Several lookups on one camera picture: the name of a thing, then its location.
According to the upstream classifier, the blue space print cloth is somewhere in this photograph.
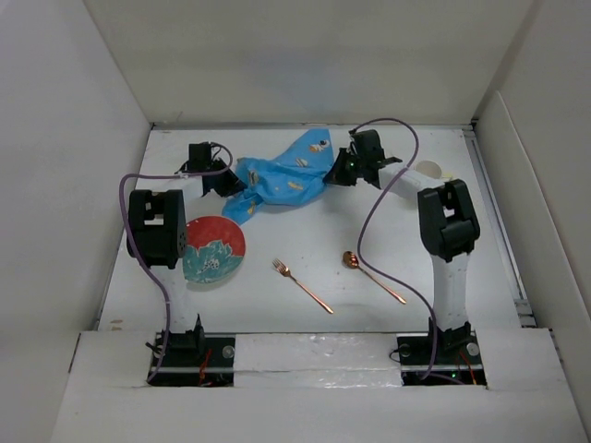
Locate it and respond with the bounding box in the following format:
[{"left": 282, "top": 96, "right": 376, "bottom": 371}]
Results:
[{"left": 222, "top": 128, "right": 334, "bottom": 224}]

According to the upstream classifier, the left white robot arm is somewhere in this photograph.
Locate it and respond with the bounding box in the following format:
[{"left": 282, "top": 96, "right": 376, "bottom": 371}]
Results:
[{"left": 118, "top": 141, "right": 234, "bottom": 358}]

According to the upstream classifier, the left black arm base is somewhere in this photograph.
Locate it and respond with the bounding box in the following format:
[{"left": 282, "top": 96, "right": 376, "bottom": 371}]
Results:
[{"left": 148, "top": 333, "right": 235, "bottom": 388}]

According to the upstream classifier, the rose gold spoon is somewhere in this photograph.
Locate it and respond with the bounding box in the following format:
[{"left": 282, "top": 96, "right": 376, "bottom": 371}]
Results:
[{"left": 342, "top": 251, "right": 407, "bottom": 305}]

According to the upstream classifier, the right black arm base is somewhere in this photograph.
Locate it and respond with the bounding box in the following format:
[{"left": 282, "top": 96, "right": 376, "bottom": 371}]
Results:
[{"left": 389, "top": 321, "right": 487, "bottom": 387}]

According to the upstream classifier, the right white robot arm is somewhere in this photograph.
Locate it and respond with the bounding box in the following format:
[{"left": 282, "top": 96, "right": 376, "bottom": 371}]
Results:
[{"left": 324, "top": 129, "right": 480, "bottom": 364}]

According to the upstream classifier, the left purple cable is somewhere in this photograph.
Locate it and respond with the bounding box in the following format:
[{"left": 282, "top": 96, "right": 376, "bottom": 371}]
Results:
[{"left": 118, "top": 142, "right": 235, "bottom": 384}]

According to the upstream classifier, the red teal floral plate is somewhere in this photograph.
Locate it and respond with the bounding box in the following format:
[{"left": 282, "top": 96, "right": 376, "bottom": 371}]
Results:
[{"left": 182, "top": 215, "right": 247, "bottom": 291}]

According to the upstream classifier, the purple cable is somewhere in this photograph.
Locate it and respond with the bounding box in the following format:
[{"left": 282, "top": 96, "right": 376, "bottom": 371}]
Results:
[
  {"left": 356, "top": 118, "right": 470, "bottom": 385},
  {"left": 118, "top": 142, "right": 235, "bottom": 384}
]

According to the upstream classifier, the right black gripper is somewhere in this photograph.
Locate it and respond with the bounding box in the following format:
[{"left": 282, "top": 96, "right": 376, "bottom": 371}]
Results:
[{"left": 323, "top": 148, "right": 367, "bottom": 186}]

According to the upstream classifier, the light green mug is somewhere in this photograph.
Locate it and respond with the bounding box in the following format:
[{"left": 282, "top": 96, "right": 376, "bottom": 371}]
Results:
[{"left": 415, "top": 160, "right": 453, "bottom": 181}]

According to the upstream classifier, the rose gold fork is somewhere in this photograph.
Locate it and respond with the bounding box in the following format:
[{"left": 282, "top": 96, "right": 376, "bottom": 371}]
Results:
[{"left": 272, "top": 258, "right": 334, "bottom": 315}]

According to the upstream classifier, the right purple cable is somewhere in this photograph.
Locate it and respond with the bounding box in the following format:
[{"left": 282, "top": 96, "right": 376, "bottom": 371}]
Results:
[{"left": 356, "top": 118, "right": 470, "bottom": 385}]

